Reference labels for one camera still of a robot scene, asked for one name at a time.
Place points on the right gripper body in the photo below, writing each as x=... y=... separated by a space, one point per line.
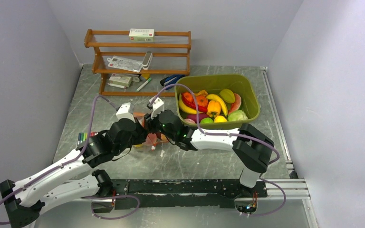
x=154 y=125

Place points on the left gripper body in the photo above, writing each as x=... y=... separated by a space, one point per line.
x=137 y=137

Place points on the clear zip top bag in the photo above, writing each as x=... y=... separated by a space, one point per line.
x=152 y=139

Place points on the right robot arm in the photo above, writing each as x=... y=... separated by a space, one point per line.
x=252 y=147

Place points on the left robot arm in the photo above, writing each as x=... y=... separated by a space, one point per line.
x=74 y=176

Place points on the yellow banana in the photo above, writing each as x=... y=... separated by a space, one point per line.
x=183 y=107
x=215 y=97

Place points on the purple sweet potato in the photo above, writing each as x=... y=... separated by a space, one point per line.
x=196 y=118

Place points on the small orange tangerine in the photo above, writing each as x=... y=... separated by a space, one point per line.
x=188 y=97

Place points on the red chili pepper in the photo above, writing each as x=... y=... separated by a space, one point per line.
x=192 y=105

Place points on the green lime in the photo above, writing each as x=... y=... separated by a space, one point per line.
x=206 y=120

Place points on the colored marker pack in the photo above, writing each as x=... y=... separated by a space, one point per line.
x=83 y=136

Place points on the orange mini pumpkin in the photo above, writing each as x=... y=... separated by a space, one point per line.
x=202 y=101

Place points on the blue stapler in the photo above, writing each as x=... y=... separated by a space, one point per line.
x=170 y=79

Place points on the white marker pen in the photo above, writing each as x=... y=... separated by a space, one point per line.
x=143 y=84

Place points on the orange bell pepper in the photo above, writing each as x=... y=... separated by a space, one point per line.
x=213 y=109

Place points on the white box lower shelf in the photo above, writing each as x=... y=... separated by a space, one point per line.
x=120 y=80

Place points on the yellow lemon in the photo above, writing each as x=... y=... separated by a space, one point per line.
x=220 y=119

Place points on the white case on shelf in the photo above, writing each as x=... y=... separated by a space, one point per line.
x=147 y=60

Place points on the yellow green starfruit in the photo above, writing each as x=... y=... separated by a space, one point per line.
x=227 y=95

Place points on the watermelon slice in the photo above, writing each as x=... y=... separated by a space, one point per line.
x=235 y=105

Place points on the packaged item on shelf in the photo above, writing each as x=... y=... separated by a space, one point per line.
x=124 y=64

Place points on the green cabbage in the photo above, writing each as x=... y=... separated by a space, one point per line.
x=238 y=115

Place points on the olive green plastic bin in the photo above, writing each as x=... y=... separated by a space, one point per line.
x=239 y=84

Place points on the white red box on shelf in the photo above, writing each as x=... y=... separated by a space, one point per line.
x=141 y=35

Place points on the wooden shelf rack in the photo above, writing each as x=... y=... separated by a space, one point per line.
x=171 y=55

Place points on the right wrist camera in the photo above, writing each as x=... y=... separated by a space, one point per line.
x=156 y=105

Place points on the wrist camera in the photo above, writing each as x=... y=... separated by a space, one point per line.
x=156 y=105
x=125 y=111

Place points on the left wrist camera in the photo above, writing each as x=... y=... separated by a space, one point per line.
x=125 y=111

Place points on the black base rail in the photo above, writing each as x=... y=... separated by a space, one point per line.
x=223 y=193

